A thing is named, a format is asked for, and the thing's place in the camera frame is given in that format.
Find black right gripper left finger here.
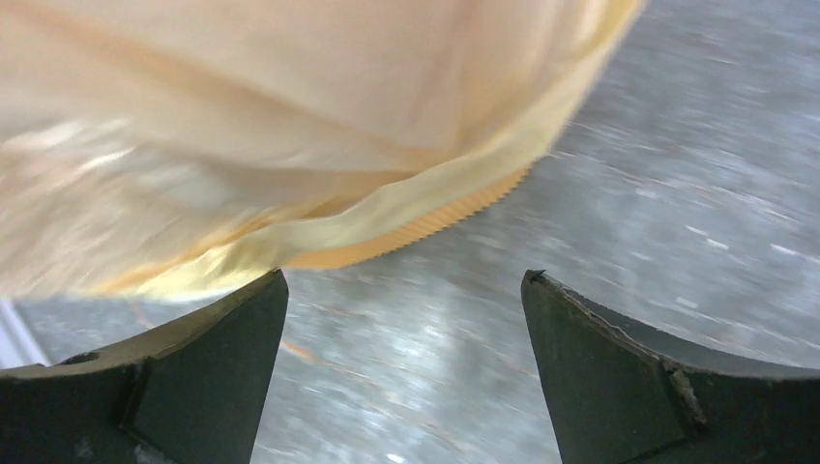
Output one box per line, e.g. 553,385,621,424
1,271,289,463

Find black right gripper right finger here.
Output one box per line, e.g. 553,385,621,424
521,271,819,464

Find cream translucent plastic trash bag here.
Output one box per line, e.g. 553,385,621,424
1,1,645,300

